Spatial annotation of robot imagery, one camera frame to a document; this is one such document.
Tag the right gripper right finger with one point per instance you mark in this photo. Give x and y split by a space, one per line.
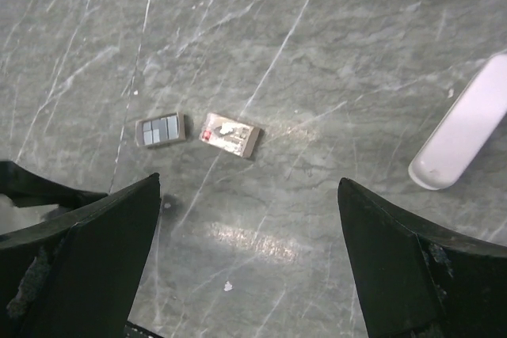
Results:
415 278

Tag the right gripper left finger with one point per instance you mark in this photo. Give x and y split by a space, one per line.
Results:
76 275

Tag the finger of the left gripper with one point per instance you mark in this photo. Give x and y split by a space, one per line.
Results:
26 189

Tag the white stapler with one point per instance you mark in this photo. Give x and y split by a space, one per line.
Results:
464 130

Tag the white staple box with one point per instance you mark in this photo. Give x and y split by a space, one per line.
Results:
229 135

